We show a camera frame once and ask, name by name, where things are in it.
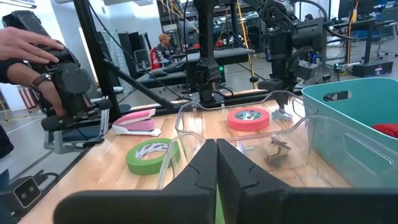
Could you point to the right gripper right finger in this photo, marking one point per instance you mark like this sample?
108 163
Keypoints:
264 205

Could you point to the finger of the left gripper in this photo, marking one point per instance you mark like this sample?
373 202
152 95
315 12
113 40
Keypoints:
279 99
286 99

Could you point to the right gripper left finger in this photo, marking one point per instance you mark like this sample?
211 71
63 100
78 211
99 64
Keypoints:
180 205

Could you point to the green tape roll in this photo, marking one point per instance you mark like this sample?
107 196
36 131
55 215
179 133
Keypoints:
140 166
219 208

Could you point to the pink tape roll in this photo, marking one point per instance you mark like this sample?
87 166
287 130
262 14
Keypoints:
236 124

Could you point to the pink stapler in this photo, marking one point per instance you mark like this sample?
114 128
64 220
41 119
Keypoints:
136 123

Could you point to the red stapler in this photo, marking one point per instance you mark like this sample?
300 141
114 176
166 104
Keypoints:
387 130

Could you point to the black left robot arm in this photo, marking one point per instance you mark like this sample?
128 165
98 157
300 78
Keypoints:
206 46

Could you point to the black desk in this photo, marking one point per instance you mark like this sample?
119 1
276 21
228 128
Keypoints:
217 54

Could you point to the clear plastic bin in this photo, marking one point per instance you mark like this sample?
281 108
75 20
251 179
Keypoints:
326 168
202 124

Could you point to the teal plastic bin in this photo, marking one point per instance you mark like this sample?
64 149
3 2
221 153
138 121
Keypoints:
367 93

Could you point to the black camera box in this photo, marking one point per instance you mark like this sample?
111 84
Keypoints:
27 192

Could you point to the black aluminium table frame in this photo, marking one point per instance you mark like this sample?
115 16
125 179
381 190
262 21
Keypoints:
93 46

